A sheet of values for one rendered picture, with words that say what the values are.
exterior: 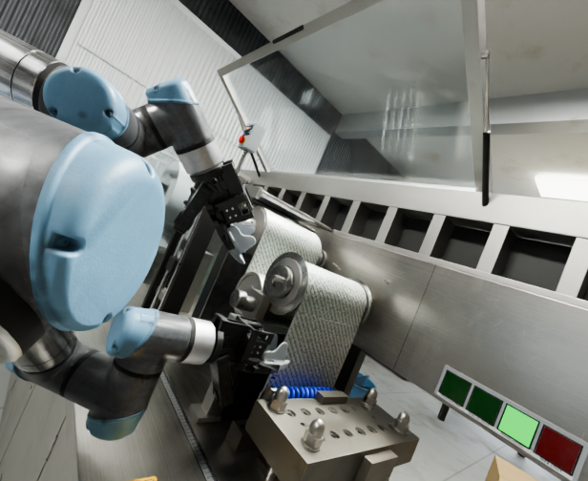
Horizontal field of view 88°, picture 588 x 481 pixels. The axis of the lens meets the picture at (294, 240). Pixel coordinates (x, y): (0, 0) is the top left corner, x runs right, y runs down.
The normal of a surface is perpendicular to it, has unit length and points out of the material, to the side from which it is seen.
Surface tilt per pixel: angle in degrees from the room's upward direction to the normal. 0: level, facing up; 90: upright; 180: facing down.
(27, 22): 90
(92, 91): 90
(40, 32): 90
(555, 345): 90
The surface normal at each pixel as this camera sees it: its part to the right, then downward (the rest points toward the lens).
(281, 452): -0.70, -0.32
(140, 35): 0.61, 0.23
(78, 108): 0.25, 0.07
